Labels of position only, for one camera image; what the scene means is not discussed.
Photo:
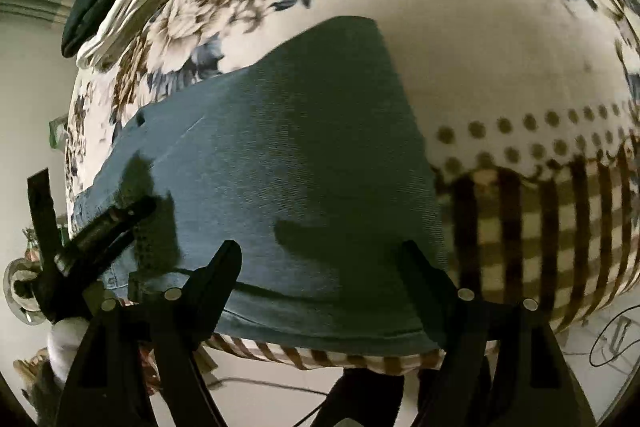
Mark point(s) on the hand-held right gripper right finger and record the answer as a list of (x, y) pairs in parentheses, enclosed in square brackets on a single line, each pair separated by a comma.
[(414, 263)]

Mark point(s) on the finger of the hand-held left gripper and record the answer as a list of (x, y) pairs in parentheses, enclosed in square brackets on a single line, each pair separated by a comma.
[(112, 222), (42, 212)]

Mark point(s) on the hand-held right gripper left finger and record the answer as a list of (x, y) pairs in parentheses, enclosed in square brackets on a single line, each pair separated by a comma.
[(223, 263)]

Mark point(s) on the blue-green pants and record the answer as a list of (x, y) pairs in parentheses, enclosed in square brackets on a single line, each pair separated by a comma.
[(300, 147)]

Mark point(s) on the person's left hand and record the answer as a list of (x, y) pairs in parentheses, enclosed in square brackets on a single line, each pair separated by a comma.
[(66, 347)]

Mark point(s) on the small green object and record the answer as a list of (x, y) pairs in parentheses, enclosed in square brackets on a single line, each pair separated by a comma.
[(56, 133)]

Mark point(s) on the person's dark trouser leg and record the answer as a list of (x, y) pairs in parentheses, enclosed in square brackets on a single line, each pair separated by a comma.
[(362, 399)]

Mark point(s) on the floral checked bed sheet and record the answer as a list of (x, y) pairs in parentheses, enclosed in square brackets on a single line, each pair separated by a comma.
[(475, 32)]

